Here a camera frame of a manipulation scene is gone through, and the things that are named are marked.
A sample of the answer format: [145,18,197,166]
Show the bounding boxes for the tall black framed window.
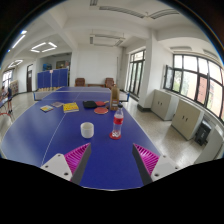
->
[126,49,147,98]

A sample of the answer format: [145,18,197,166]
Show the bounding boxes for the grey thin book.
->
[50,101,65,108]

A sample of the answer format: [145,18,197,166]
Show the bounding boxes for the black paddle case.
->
[82,100,98,109]

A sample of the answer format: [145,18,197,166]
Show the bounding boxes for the beige two-door cabinet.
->
[171,99,205,141]
[150,89,178,121]

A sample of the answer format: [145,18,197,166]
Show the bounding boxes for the brown armchair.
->
[104,77,115,89]
[74,77,86,88]

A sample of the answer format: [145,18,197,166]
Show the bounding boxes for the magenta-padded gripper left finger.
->
[40,142,93,186]

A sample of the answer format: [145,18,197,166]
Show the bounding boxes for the small colourful book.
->
[39,104,55,113]

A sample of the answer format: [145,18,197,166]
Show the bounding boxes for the black bin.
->
[194,119,213,147]

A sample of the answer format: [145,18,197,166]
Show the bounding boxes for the white mug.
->
[80,121,95,139]

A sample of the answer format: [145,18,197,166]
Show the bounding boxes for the table with red legs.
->
[0,98,14,123]

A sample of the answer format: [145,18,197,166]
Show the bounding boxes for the blue partition panels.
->
[37,68,69,89]

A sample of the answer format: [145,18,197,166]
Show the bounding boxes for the clear bottle with red label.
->
[111,103,125,139]

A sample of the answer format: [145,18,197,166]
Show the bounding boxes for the ceiling light group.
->
[6,30,58,69]

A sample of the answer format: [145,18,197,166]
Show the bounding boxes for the dark wooden door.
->
[26,63,34,93]

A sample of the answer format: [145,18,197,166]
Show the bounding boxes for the brown cardboard box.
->
[109,84,121,112]

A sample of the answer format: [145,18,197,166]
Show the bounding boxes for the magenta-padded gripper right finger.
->
[131,143,183,187]

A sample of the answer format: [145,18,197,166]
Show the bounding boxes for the person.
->
[0,85,14,114]

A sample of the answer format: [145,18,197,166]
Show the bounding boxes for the orange-red table tennis paddle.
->
[93,106,110,116]

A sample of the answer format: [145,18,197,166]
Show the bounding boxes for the yellow book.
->
[62,102,80,114]

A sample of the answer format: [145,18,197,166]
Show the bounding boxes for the ceiling air conditioner unit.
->
[89,34,125,48]

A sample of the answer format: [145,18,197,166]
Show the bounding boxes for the wide black framed window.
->
[163,53,224,121]

